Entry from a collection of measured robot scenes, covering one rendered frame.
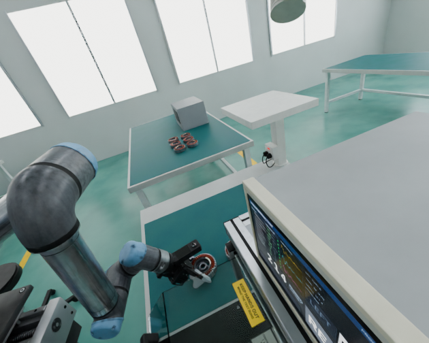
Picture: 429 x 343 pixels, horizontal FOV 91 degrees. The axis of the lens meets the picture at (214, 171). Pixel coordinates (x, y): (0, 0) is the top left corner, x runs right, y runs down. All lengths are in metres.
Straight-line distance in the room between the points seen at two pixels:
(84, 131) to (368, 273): 4.87
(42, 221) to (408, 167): 0.60
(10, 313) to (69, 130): 4.30
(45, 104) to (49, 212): 4.51
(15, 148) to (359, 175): 5.31
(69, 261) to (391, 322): 0.52
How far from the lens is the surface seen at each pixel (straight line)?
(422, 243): 0.29
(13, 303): 0.91
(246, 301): 0.51
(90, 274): 0.61
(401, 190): 0.35
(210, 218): 1.15
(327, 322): 0.33
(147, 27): 4.72
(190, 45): 4.81
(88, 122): 4.87
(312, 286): 0.30
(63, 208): 0.50
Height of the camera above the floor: 1.52
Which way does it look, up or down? 31 degrees down
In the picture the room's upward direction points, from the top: 16 degrees counter-clockwise
